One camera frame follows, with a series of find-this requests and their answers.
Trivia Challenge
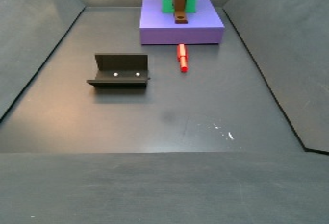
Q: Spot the black angle fixture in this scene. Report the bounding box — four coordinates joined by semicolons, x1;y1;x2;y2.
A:
86;53;149;87

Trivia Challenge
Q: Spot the red peg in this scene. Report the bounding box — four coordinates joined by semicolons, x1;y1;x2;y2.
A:
178;43;188;73

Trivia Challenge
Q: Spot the purple base block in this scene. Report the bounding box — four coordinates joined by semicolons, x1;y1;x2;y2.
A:
140;0;225;45

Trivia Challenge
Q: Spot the green U-shaped block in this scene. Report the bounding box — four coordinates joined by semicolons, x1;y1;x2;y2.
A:
162;0;197;13

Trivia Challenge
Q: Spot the brown L-shaped bracket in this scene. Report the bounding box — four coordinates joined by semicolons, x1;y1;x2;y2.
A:
174;0;188;24

